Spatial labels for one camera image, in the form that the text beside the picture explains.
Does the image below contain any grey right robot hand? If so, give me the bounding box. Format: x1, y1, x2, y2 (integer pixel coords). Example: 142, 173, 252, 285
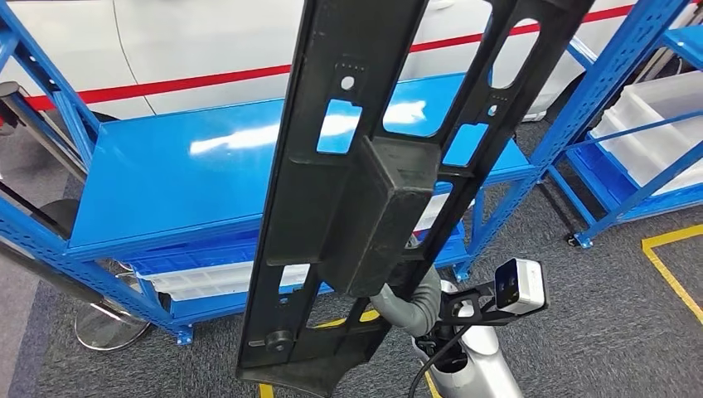
371, 284, 410, 331

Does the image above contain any black plastic car part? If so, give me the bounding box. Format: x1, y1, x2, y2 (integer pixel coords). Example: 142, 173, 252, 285
235, 0, 597, 398

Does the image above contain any blue metal shelf rack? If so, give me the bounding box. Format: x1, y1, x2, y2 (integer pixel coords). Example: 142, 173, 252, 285
0, 0, 694, 347

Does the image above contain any blue wheeled shelf rack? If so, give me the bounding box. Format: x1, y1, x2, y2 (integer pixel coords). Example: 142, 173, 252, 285
541, 24, 703, 250

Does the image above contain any shallow white plastic bin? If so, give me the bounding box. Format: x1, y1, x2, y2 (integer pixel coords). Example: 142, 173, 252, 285
136, 262, 312, 303

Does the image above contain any stanchion with chrome base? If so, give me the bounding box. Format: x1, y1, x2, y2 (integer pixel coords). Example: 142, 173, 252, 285
0, 240, 153, 353

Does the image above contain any white car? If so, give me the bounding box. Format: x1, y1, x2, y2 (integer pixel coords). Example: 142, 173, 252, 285
0, 0, 682, 123

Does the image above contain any stanchion with black base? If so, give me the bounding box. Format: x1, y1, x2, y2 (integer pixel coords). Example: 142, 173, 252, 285
0, 180, 82, 240

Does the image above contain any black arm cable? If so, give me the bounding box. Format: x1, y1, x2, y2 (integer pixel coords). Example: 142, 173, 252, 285
407, 323, 469, 398

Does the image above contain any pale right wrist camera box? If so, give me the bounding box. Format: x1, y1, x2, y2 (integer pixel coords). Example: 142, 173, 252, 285
494, 258, 549, 316

